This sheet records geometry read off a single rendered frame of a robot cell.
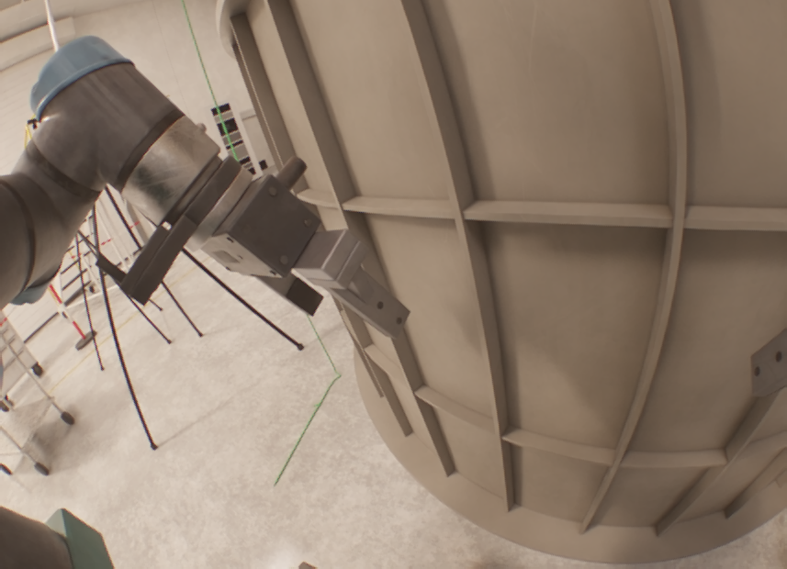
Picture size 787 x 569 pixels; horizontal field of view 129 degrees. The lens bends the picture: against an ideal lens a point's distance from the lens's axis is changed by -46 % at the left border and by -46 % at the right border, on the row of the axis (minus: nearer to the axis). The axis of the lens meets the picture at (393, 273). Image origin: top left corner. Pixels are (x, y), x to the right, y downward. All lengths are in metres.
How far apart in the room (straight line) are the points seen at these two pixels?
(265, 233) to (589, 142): 0.25
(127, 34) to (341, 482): 8.63
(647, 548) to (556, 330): 0.67
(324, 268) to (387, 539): 0.86
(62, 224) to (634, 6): 0.42
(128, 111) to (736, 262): 0.48
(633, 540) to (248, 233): 0.93
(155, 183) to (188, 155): 0.03
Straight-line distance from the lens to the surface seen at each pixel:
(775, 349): 0.23
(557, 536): 0.91
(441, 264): 0.42
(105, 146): 0.25
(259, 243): 0.22
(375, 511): 1.03
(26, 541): 0.36
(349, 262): 0.21
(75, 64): 0.27
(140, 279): 0.24
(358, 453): 1.14
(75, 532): 0.42
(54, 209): 0.27
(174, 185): 0.24
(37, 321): 7.40
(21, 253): 0.22
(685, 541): 0.98
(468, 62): 0.31
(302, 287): 0.37
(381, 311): 0.26
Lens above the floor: 0.91
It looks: 29 degrees down
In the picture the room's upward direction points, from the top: 19 degrees counter-clockwise
